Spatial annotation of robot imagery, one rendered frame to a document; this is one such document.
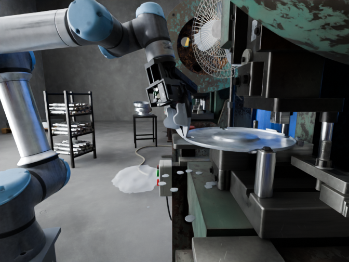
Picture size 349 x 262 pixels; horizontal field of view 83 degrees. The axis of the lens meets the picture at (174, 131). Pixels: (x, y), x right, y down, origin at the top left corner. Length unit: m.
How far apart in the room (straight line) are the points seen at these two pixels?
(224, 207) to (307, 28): 0.38
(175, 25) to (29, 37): 1.51
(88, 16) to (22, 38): 0.17
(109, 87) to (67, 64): 1.56
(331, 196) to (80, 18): 0.56
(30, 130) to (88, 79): 6.95
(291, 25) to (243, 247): 0.33
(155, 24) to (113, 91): 6.85
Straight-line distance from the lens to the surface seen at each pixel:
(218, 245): 0.40
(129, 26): 0.59
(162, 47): 0.55
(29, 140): 0.77
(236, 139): 0.52
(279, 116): 0.59
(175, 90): 0.51
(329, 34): 0.25
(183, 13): 1.98
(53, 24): 0.53
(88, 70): 7.70
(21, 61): 0.80
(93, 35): 0.47
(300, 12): 0.23
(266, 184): 0.42
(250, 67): 0.53
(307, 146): 0.58
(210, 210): 0.48
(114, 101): 7.39
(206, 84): 1.87
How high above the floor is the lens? 0.90
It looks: 10 degrees down
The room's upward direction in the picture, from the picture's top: straight up
